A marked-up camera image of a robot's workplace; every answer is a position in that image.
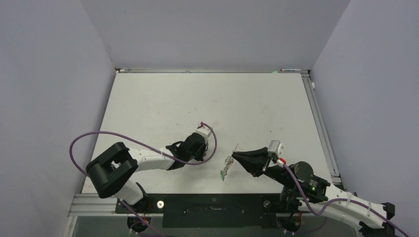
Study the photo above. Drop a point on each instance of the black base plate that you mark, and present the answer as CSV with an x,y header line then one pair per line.
x,y
222,210

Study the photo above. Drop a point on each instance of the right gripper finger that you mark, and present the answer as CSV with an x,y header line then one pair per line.
x,y
255,170
249,156

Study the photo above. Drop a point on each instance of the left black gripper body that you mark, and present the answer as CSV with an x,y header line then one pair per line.
x,y
199,154

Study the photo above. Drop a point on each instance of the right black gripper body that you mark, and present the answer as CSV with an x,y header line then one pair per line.
x,y
276,172

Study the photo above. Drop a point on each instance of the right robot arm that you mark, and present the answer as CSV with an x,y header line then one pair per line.
x,y
304,192

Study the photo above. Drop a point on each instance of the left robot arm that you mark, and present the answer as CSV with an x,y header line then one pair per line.
x,y
111,171

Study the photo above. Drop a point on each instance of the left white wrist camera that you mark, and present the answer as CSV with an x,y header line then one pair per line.
x,y
204,131

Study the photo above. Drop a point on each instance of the aluminium rail frame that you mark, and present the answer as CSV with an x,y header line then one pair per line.
x,y
322,131

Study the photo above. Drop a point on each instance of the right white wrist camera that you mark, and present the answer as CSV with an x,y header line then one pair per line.
x,y
275,150

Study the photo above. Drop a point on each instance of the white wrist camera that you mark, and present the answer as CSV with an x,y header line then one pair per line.
x,y
204,131
275,150

